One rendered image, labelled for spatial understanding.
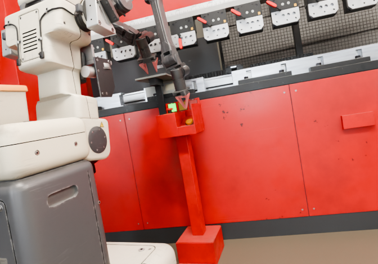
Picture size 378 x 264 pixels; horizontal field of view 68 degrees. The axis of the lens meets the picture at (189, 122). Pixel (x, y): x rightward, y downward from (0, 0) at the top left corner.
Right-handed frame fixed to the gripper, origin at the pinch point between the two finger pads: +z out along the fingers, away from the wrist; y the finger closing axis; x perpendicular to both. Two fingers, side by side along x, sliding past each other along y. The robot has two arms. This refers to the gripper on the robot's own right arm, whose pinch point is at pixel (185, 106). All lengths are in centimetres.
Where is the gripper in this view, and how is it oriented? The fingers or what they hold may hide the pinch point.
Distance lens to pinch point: 143.6
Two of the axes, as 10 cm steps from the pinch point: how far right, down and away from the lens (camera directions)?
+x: -9.4, 1.5, 3.2
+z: 2.4, 9.3, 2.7
